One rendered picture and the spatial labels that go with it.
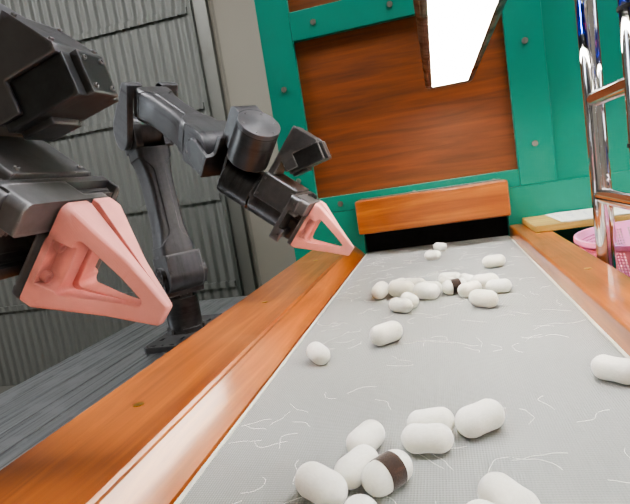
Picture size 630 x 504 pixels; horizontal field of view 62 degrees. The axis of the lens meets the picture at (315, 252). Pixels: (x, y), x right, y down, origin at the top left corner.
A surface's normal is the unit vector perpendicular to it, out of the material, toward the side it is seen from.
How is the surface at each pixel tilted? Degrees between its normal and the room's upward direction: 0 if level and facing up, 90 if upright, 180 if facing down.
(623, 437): 0
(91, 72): 76
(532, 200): 90
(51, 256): 130
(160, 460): 45
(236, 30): 90
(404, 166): 90
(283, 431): 0
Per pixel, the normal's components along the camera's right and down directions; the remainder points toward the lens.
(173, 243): 0.59, -0.12
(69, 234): 0.07, 0.35
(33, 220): 0.83, 0.54
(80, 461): -0.15, -0.98
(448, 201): -0.22, 0.16
